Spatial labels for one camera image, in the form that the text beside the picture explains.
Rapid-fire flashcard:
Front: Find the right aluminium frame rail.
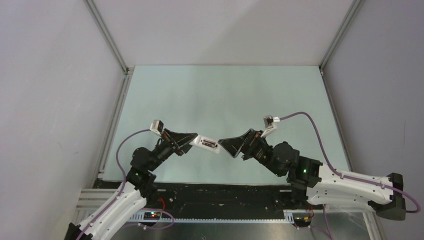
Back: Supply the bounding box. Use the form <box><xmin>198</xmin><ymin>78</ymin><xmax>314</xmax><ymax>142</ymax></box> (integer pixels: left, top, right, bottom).
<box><xmin>318</xmin><ymin>0</ymin><xmax>365</xmax><ymax>170</ymax></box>

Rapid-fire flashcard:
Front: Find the left controller board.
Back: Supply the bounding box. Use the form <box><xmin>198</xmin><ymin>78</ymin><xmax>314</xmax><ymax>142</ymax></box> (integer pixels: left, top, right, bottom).
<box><xmin>142</xmin><ymin>211</ymin><xmax>162</xmax><ymax>221</ymax></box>

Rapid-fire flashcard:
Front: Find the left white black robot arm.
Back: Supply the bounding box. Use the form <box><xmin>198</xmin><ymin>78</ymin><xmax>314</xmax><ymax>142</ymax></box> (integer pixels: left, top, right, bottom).
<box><xmin>64</xmin><ymin>128</ymin><xmax>198</xmax><ymax>240</ymax></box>

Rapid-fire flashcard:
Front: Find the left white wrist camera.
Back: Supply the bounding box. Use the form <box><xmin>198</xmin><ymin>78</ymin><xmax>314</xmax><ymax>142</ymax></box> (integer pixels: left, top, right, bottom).
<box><xmin>149</xmin><ymin>119</ymin><xmax>164</xmax><ymax>136</ymax></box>

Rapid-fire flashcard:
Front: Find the right controller board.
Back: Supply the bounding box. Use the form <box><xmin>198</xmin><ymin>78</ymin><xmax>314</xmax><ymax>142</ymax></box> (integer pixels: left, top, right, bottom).
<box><xmin>293</xmin><ymin>216</ymin><xmax>313</xmax><ymax>229</ymax></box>

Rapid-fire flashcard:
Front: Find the AAA battery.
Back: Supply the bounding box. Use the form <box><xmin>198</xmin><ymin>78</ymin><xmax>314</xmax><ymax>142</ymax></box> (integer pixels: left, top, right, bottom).
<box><xmin>200</xmin><ymin>139</ymin><xmax>218</xmax><ymax>149</ymax></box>

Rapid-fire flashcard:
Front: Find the aluminium frame rail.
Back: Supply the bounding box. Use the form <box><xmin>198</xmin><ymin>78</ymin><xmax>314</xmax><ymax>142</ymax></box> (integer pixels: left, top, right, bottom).
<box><xmin>84</xmin><ymin>0</ymin><xmax>132</xmax><ymax>179</ymax></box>
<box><xmin>318</xmin><ymin>0</ymin><xmax>365</xmax><ymax>170</ymax></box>

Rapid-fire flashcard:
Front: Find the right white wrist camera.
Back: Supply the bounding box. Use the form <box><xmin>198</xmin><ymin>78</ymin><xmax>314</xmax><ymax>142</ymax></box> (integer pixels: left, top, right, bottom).
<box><xmin>261</xmin><ymin>115</ymin><xmax>280</xmax><ymax>138</ymax></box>

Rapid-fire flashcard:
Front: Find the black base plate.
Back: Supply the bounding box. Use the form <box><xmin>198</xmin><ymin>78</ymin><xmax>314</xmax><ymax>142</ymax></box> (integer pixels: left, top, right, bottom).
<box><xmin>96</xmin><ymin>181</ymin><xmax>324</xmax><ymax>220</ymax></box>

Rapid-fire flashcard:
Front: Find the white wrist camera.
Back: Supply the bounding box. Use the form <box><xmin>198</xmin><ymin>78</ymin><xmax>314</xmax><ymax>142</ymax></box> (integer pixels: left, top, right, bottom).
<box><xmin>149</xmin><ymin>119</ymin><xmax>164</xmax><ymax>136</ymax></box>
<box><xmin>261</xmin><ymin>115</ymin><xmax>280</xmax><ymax>138</ymax></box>

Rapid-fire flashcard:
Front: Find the controller board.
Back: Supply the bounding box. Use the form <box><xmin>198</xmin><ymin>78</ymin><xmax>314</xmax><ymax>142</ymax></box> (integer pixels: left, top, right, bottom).
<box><xmin>293</xmin><ymin>216</ymin><xmax>313</xmax><ymax>229</ymax></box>
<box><xmin>142</xmin><ymin>211</ymin><xmax>162</xmax><ymax>221</ymax></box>

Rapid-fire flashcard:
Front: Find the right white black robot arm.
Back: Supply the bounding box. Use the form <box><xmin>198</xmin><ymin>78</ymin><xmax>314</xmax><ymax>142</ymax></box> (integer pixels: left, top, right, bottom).
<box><xmin>218</xmin><ymin>129</ymin><xmax>407</xmax><ymax>221</ymax></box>

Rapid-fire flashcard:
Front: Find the white remote control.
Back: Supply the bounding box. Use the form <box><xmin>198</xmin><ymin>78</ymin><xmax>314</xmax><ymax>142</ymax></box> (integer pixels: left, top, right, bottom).
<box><xmin>189</xmin><ymin>135</ymin><xmax>222</xmax><ymax>154</ymax></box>

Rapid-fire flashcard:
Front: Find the left aluminium frame rail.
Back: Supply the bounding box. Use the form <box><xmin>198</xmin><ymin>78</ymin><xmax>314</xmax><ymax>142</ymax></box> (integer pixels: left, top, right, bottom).
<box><xmin>84</xmin><ymin>0</ymin><xmax>132</xmax><ymax>179</ymax></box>

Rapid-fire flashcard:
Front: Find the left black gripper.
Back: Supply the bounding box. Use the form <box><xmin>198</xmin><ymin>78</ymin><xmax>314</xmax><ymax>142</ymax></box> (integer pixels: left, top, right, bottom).
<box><xmin>147</xmin><ymin>128</ymin><xmax>200</xmax><ymax>172</ymax></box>

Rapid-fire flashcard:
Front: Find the grey slotted cable duct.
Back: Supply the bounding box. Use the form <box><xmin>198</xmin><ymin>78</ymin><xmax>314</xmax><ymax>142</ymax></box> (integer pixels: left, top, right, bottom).
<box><xmin>127</xmin><ymin>211</ymin><xmax>294</xmax><ymax>224</ymax></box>

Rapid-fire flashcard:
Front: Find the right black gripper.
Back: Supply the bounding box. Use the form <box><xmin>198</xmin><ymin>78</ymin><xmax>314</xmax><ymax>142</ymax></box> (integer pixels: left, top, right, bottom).
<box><xmin>218</xmin><ymin>128</ymin><xmax>283</xmax><ymax>177</ymax></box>

